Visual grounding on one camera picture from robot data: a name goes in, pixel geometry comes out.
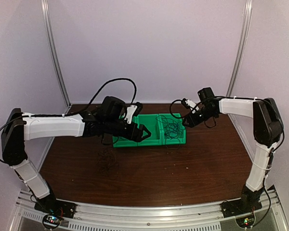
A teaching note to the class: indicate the aluminium frame post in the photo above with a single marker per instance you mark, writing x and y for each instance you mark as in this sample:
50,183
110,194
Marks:
54,56
247,15

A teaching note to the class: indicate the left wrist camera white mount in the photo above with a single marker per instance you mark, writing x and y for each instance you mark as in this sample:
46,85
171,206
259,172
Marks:
133,110

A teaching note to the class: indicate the right circuit board with LEDs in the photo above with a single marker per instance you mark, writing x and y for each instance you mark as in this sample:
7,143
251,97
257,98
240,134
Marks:
245,222

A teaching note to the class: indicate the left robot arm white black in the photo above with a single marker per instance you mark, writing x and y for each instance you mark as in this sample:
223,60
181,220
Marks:
112,117

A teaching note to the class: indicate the left aluminium frame post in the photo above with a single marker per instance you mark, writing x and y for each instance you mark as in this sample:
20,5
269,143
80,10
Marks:
54,56

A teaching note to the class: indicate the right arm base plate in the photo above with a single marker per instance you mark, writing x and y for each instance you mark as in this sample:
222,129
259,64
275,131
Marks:
237,207

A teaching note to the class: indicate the green bin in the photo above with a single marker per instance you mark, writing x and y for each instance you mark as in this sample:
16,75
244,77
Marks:
120,142
153,125
173,132

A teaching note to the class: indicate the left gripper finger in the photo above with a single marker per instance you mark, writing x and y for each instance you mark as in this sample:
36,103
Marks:
143,130
142,135

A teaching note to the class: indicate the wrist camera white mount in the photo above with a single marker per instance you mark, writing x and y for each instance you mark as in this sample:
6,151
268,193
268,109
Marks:
133,110
189,104

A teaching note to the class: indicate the front aluminium rail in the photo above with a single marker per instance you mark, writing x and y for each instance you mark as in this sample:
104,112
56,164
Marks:
92,217

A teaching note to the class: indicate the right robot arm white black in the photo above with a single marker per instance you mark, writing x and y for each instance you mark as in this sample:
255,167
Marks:
268,129

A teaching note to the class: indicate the circuit board with leds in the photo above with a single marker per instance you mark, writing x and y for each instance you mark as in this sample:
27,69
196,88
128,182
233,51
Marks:
245,222
51,222

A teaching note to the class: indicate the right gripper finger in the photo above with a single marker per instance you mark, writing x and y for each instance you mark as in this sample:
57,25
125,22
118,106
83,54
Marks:
186,119
185,124

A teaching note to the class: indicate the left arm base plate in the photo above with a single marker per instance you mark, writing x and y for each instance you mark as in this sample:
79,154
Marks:
56,207

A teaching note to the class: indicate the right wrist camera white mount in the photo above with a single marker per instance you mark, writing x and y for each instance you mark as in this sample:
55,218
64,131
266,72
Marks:
189,104

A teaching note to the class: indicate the right aluminium frame post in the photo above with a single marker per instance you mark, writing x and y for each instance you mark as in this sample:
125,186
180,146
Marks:
247,15

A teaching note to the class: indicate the left circuit board with LEDs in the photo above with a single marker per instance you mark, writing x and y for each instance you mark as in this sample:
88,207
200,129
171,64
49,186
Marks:
51,222

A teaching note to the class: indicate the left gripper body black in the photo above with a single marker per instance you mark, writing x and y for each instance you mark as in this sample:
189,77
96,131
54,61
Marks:
126,134

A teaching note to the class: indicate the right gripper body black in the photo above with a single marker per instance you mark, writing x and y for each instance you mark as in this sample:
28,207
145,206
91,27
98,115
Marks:
197,120

